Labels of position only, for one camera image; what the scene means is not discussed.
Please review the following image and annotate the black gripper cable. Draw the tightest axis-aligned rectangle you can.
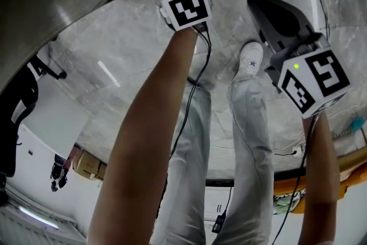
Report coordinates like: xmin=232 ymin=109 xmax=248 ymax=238
xmin=154 ymin=24 xmax=213 ymax=220
xmin=270 ymin=114 xmax=319 ymax=245

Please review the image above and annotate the long ceiling light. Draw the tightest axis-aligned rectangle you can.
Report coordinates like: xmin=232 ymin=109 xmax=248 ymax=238
xmin=18 ymin=205 xmax=60 ymax=231

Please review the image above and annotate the black power adapter cable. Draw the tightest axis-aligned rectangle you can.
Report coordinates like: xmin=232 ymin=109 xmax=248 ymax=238
xmin=211 ymin=185 xmax=233 ymax=235

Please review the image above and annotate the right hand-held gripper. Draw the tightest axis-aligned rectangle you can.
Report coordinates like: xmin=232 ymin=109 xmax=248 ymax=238
xmin=247 ymin=0 xmax=353 ymax=120

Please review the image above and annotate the teal small object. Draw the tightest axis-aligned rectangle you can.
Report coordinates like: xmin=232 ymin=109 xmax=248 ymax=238
xmin=350 ymin=116 xmax=365 ymax=133

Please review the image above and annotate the cardboard box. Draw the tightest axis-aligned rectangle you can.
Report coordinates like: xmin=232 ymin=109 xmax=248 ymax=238
xmin=96 ymin=162 xmax=108 ymax=181
xmin=72 ymin=150 xmax=101 ymax=179

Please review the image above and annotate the person's leg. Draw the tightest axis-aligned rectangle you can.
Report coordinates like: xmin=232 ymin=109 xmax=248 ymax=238
xmin=156 ymin=83 xmax=213 ymax=245
xmin=211 ymin=71 xmax=275 ymax=245

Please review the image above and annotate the person's right leg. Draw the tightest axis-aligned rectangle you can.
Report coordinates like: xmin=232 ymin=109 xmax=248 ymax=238
xmin=211 ymin=71 xmax=275 ymax=245

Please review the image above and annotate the person's left leg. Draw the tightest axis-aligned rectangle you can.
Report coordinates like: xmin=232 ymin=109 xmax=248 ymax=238
xmin=156 ymin=83 xmax=213 ymax=245

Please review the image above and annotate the white bathtub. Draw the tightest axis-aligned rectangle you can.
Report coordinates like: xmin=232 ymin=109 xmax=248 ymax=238
xmin=19 ymin=74 xmax=90 ymax=153

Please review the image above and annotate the person's right forearm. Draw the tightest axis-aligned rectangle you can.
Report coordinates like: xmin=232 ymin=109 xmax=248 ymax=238
xmin=298 ymin=111 xmax=342 ymax=245

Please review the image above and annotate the person's left forearm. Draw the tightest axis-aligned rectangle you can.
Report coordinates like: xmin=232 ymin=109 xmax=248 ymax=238
xmin=87 ymin=27 xmax=201 ymax=245

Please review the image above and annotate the pale green cloth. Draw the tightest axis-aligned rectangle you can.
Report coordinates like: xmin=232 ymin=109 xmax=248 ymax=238
xmin=273 ymin=194 xmax=302 ymax=215

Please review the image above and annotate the black office chair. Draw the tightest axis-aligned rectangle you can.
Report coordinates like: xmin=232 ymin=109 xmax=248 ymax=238
xmin=0 ymin=34 xmax=68 ymax=179

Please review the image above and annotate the person's right white shoe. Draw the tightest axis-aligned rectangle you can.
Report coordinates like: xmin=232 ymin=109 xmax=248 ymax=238
xmin=233 ymin=41 xmax=265 ymax=79

